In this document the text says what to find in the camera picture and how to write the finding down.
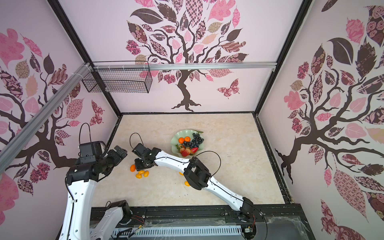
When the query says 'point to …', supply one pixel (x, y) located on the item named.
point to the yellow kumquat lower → (186, 183)
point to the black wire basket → (119, 77)
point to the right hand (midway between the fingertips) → (136, 165)
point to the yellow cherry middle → (141, 172)
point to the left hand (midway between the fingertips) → (122, 159)
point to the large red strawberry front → (194, 149)
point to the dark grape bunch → (195, 142)
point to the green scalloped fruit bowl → (175, 140)
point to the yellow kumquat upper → (181, 173)
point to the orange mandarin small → (132, 168)
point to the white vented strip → (176, 232)
